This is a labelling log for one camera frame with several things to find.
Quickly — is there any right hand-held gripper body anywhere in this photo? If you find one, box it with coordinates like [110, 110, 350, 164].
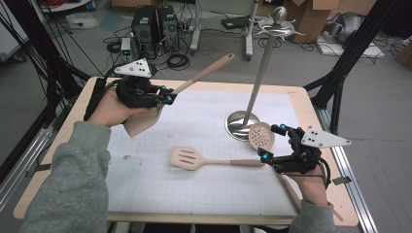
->
[271, 125, 352, 176]

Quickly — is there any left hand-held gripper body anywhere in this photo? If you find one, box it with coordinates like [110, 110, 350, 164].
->
[113, 57, 164, 110]

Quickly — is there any beige perforated skimmer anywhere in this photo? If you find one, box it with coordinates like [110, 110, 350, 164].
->
[248, 121, 304, 216]

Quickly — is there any solid beige spatula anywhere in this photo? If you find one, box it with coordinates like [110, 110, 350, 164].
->
[122, 52, 236, 139]

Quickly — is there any metal utensil stand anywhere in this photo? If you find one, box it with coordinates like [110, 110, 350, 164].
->
[223, 5, 305, 143]

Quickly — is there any slotted beige spatula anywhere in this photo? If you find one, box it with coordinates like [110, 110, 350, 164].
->
[170, 145, 265, 172]

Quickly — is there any person's right hand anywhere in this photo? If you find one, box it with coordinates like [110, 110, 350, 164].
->
[284, 168, 329, 207]

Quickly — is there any person's left hand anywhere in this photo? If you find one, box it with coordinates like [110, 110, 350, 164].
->
[87, 86, 156, 129]

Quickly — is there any dark tape piece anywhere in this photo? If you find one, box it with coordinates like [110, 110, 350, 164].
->
[332, 176, 353, 186]
[25, 163, 52, 179]

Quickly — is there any small grey power unit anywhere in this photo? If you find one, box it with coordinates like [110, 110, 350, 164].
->
[120, 37, 133, 64]

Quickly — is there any black computer tower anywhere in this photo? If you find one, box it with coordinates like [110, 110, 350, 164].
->
[130, 5, 159, 61]
[157, 5, 180, 52]

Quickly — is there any white stand leg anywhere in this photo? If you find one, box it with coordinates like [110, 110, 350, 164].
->
[245, 0, 260, 61]
[189, 0, 202, 54]

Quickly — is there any white grid mat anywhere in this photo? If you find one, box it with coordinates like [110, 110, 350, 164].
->
[105, 84, 307, 217]

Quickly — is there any clear plastic bag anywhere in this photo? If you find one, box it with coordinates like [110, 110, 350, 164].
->
[66, 13, 100, 30]

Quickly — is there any low cardboard box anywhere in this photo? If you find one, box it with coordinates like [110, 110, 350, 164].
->
[111, 0, 156, 8]

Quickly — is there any white flat panel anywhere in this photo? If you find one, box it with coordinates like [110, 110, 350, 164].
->
[316, 33, 386, 60]

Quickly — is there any black flat box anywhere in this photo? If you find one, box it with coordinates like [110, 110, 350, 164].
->
[221, 16, 251, 31]

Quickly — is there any large open cardboard box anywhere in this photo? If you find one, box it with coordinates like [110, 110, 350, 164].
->
[288, 0, 341, 45]

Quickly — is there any white round table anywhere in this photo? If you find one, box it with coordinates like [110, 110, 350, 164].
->
[38, 0, 91, 14]

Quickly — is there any grey bag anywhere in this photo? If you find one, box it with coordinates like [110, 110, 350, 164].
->
[325, 12, 365, 45]

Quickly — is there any white board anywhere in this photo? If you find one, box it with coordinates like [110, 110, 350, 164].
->
[0, 0, 30, 61]

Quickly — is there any small cardboard box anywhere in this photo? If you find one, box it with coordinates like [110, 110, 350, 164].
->
[395, 40, 412, 71]

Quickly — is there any black cable coil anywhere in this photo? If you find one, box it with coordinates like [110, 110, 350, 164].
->
[166, 52, 191, 72]
[106, 39, 122, 54]

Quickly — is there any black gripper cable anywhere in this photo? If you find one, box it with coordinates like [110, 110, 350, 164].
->
[319, 156, 333, 190]

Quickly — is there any black wrist strap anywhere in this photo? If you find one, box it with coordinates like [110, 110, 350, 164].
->
[83, 66, 120, 122]

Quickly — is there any aluminium rail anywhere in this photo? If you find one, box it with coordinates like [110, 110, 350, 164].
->
[319, 108, 378, 233]
[0, 124, 56, 212]

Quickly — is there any black metal frame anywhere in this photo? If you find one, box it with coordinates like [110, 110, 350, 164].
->
[304, 0, 402, 130]
[0, 0, 91, 130]

